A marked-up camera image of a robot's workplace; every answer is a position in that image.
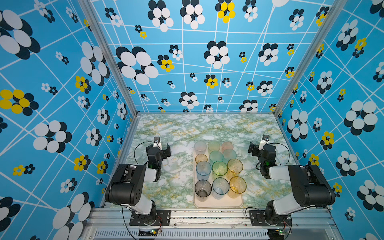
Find yellow clear tall glass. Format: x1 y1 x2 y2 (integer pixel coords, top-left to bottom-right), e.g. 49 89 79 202
227 159 244 180

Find teal textured cup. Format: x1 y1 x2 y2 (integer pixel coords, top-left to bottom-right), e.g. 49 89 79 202
210 151 224 164
223 149 237 162

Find yellow clear glass column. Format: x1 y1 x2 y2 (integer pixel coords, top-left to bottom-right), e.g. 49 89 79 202
228 176 247 199

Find pink textured cup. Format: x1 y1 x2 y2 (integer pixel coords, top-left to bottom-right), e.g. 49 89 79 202
221 142 234 153

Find amber short glass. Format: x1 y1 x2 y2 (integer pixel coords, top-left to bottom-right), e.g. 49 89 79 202
195 154 208 164

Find clear frosted textured cup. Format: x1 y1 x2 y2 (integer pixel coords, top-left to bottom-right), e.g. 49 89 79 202
194 141 207 155

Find green clear glass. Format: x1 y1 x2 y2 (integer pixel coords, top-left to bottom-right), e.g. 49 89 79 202
212 161 228 179

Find blue clear glass front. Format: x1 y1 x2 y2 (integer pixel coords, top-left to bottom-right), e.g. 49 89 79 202
196 161 212 181

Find light green textured cup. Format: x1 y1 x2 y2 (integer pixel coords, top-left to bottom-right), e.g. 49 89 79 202
208 141 221 153

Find blue clear tall glass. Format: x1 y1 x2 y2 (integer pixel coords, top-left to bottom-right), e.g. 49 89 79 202
212 178 230 200

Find grey smoky glass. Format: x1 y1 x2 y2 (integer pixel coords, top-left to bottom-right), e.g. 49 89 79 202
194 180 212 199

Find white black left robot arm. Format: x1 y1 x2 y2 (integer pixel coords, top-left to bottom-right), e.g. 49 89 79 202
105 143 171 225

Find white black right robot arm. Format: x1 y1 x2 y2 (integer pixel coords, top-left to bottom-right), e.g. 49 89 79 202
248 143 336 226

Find beige rectangular tray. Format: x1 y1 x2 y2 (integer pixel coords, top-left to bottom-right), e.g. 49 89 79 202
193 150 244 208

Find small green circuit board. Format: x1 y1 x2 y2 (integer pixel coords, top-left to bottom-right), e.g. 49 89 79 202
138 229 161 237

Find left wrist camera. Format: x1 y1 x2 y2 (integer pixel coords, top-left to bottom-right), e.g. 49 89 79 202
153 137 162 150

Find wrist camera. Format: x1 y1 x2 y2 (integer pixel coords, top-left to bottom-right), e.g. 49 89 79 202
259 135 270 150
153 137 162 150

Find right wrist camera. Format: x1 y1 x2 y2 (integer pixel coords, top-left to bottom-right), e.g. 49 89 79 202
259 135 270 150

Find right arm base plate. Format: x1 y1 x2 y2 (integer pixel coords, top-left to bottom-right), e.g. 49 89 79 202
248 210 292 227

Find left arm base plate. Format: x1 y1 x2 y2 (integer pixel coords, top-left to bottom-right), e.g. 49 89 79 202
129 210 171 227

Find aluminium front frame rail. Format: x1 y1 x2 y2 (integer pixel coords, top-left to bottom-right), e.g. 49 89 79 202
81 208 342 240

